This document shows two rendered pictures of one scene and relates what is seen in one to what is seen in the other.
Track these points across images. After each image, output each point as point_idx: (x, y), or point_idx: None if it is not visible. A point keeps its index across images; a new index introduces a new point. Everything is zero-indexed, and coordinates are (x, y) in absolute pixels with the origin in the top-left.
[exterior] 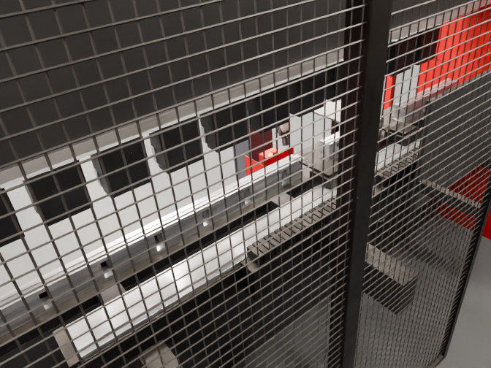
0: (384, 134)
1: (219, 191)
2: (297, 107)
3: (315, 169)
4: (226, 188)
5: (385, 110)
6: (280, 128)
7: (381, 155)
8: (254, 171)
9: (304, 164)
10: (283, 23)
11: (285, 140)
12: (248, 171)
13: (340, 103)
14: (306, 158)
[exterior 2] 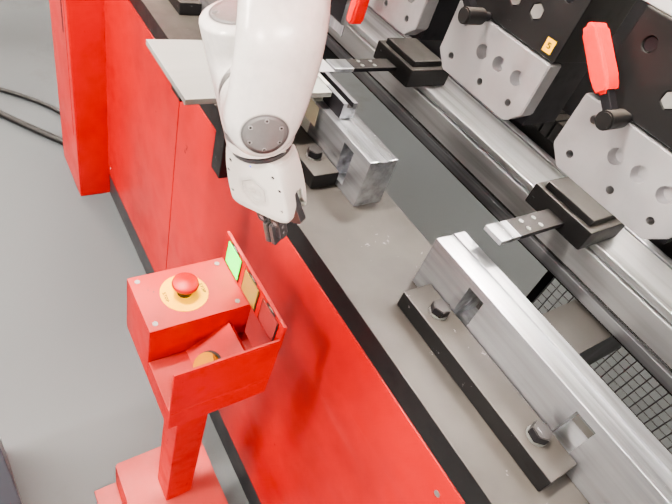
0: (409, 78)
1: (669, 491)
2: (566, 94)
3: (596, 222)
4: (646, 462)
5: (168, 28)
6: (303, 197)
7: (473, 121)
8: (223, 383)
9: (535, 233)
10: None
11: (285, 225)
12: (188, 403)
13: (198, 44)
14: (511, 218)
